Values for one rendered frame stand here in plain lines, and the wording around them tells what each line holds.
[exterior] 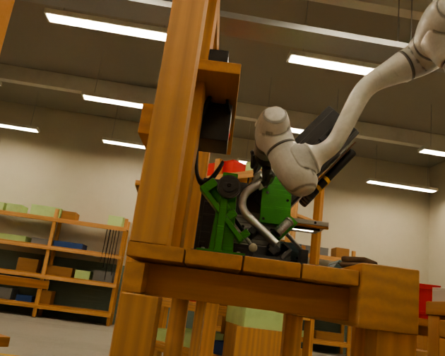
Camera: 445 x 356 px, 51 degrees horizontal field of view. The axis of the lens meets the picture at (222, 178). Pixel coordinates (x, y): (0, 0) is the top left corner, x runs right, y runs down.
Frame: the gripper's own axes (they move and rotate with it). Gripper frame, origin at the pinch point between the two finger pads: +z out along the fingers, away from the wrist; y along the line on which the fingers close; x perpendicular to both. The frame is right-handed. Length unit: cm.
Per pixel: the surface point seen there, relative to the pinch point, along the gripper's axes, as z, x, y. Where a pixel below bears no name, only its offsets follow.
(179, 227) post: -14.8, 39.1, -3.7
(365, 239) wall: 860, -492, 50
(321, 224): 16.7, -14.7, -24.2
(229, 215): -20.1, 25.0, -11.9
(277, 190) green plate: 4.3, -4.9, -5.9
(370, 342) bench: -41, 25, -65
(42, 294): 806, 165, 351
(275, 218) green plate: 4.4, 3.5, -14.6
